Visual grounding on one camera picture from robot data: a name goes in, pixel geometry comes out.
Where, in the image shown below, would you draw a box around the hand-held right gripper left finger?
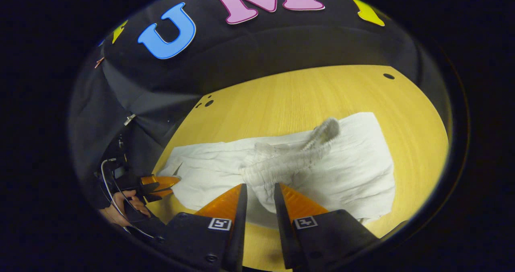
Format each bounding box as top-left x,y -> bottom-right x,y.
154,183 -> 248,272

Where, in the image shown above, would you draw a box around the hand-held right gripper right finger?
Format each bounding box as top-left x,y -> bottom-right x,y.
274,182 -> 381,270

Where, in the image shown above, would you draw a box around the white jeans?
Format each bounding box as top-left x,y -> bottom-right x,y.
157,112 -> 397,229

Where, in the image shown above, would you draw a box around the black backdrop cloth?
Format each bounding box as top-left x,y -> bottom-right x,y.
68,0 -> 447,208

